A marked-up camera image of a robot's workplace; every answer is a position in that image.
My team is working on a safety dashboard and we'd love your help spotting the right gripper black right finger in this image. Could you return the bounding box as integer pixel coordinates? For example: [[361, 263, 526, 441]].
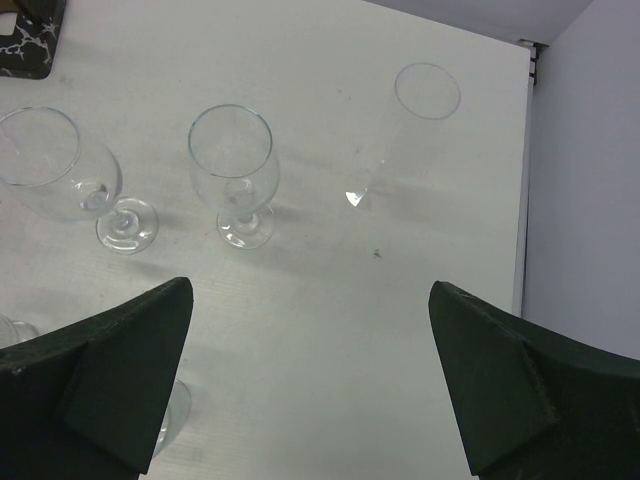
[[428, 281, 639, 479]]

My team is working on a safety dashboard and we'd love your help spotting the short clear glass right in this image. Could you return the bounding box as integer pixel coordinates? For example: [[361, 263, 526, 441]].
[[1, 315, 192, 457]]

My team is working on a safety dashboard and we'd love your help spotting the gold wine glass rack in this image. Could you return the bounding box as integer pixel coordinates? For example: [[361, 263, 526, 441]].
[[1, 0, 67, 80]]

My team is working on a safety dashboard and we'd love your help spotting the clear wine glass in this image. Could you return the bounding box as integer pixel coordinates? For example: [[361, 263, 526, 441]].
[[1, 106, 159, 255], [187, 104, 280, 250]]

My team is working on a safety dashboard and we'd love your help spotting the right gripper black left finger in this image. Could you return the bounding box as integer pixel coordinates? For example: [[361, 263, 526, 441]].
[[1, 277, 193, 479]]

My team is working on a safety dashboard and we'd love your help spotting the clear champagne flute right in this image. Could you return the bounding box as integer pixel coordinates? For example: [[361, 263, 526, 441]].
[[345, 62, 462, 209]]

